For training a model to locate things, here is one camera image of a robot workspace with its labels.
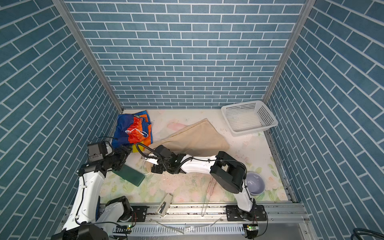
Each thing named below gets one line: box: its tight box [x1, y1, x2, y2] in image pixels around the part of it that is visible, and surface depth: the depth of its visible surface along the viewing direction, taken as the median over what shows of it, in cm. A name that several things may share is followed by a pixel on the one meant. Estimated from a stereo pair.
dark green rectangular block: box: [112, 164, 146, 187], surface depth 87 cm
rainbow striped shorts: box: [112, 110, 153, 153], surface depth 104 cm
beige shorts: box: [149, 118, 230, 157], surface depth 105 cm
